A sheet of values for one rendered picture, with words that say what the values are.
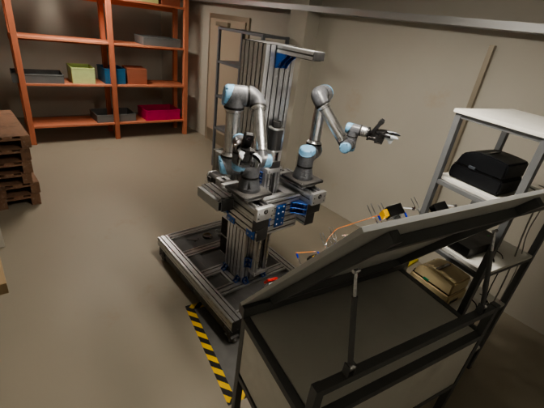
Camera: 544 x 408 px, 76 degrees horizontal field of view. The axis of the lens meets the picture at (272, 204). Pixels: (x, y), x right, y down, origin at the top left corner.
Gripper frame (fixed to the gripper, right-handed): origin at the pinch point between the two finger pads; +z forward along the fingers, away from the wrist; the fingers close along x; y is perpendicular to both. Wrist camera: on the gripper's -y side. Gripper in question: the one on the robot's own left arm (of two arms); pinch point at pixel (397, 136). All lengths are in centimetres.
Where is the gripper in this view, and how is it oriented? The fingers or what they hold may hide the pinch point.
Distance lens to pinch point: 251.6
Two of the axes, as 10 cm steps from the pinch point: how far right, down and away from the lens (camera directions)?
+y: -0.7, 8.2, 5.6
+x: -4.3, 4.8, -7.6
